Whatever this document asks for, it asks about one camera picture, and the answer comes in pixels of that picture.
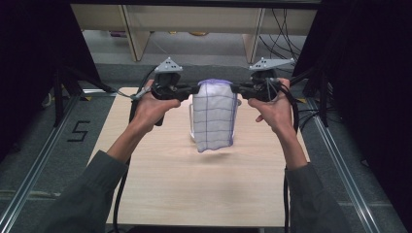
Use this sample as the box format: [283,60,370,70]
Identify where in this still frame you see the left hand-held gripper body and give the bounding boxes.
[151,56,184,101]

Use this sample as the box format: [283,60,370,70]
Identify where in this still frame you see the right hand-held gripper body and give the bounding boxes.
[248,56,296,102]

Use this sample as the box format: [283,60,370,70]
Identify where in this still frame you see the white cloth with purple grid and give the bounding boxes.
[192,78,239,153]

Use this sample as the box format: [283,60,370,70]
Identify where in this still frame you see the white wire rack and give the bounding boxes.
[189,100,241,144]

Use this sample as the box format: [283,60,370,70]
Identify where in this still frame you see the person's right hand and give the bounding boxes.
[247,77,294,137]

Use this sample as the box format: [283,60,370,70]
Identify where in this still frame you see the person's left hand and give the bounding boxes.
[129,80,182,135]

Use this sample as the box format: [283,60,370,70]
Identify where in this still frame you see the black metal stand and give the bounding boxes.
[290,66,331,128]
[52,66,117,128]

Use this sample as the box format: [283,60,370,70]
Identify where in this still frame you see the beige wooden cabinet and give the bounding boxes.
[70,3,318,64]

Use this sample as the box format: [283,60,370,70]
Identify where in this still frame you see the black curtain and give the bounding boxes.
[0,0,113,163]
[292,0,412,224]

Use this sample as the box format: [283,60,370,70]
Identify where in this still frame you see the grey cable plug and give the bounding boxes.
[116,86,154,101]

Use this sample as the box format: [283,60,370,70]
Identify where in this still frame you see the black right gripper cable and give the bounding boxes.
[280,82,300,233]

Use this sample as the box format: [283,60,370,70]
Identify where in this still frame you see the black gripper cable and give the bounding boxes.
[111,66,159,233]
[280,82,300,233]

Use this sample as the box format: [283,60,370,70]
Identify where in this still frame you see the black cables beside table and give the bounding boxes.
[295,108,324,131]

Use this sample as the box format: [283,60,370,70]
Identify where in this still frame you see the bundle of black floor cables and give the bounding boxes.
[257,8,309,73]

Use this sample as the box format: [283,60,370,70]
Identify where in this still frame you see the aluminium floor rail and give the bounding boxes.
[307,98,382,233]
[0,93,81,233]

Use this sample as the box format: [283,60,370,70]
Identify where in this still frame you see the white cable loop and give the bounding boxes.
[42,91,54,108]

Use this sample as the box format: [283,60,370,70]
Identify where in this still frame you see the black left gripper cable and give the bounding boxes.
[111,66,159,233]

